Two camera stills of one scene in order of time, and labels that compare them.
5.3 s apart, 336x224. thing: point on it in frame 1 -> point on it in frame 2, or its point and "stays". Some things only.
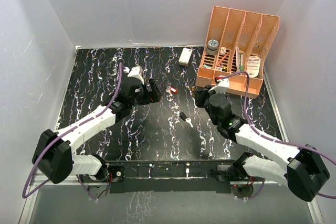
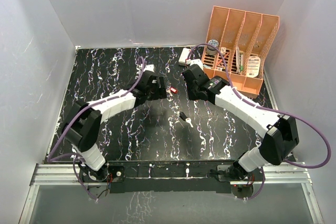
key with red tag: x=169 y=88 stays
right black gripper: x=201 y=95 -> x=191 y=95
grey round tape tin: x=212 y=47 stays
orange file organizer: x=236 y=46 stays
